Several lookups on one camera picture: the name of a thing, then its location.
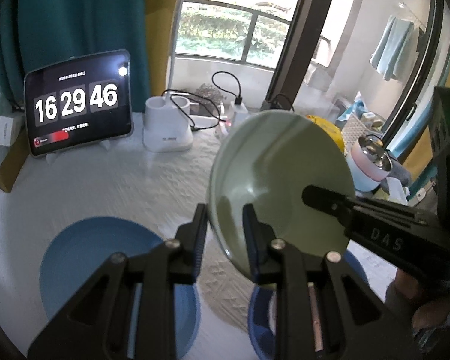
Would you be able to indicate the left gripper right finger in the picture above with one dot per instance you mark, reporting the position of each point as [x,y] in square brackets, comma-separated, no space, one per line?
[324,308]

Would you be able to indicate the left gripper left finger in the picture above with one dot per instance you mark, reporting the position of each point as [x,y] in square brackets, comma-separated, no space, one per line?
[127,299]

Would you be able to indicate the dark blue large bowl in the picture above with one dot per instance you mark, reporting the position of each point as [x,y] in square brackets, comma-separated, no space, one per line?
[263,315]

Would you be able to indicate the cream green bowl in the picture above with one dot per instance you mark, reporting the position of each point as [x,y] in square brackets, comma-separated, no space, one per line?
[267,161]

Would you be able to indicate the person right hand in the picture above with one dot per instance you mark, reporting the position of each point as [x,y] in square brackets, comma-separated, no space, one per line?
[409,302]

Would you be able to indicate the grey folded cloth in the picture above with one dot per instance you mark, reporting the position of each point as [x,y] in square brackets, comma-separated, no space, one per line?
[400,173]

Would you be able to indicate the light blue steel bowl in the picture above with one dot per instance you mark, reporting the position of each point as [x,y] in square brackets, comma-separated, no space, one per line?
[366,178]

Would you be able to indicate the pink steel bowl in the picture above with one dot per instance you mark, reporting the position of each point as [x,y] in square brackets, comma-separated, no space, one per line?
[371,158]

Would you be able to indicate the white lace tablecloth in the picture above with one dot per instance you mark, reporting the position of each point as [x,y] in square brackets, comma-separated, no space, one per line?
[157,190]

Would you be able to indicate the white storage basket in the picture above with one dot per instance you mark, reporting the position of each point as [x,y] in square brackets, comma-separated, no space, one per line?
[369,124]

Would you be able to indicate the yellow wet wipes pack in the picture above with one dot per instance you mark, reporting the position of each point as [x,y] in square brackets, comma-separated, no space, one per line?
[332,130]

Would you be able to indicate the cardboard box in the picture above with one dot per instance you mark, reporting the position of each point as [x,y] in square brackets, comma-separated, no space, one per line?
[13,162]

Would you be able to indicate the white desk lamp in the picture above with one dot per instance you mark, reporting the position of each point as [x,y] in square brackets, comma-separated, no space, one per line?
[167,125]

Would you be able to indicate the hanging light shirt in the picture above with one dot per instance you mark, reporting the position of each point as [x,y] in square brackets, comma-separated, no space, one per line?
[396,49]

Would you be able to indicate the white phone charger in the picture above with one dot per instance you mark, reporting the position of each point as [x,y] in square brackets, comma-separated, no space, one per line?
[239,114]

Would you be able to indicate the tablet showing clock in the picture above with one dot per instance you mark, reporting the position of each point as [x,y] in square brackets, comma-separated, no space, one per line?
[78,101]

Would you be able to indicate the small white box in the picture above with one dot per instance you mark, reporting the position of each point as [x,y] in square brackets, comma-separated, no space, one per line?
[10,127]

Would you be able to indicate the white balcony railing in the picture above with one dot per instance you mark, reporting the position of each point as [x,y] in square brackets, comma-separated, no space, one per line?
[217,30]

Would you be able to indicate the dark window frame post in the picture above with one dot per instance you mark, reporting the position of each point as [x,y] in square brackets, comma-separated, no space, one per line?
[298,49]

